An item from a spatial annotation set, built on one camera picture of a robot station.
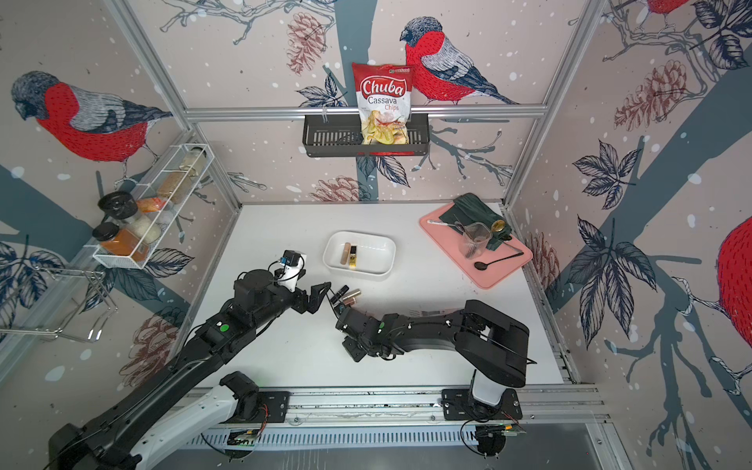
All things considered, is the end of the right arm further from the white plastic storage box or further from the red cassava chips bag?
the red cassava chips bag

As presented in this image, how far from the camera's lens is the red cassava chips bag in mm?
831

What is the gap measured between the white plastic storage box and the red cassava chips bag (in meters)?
0.35

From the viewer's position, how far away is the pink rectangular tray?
1.00 metres

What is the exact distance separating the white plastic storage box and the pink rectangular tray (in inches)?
7.4
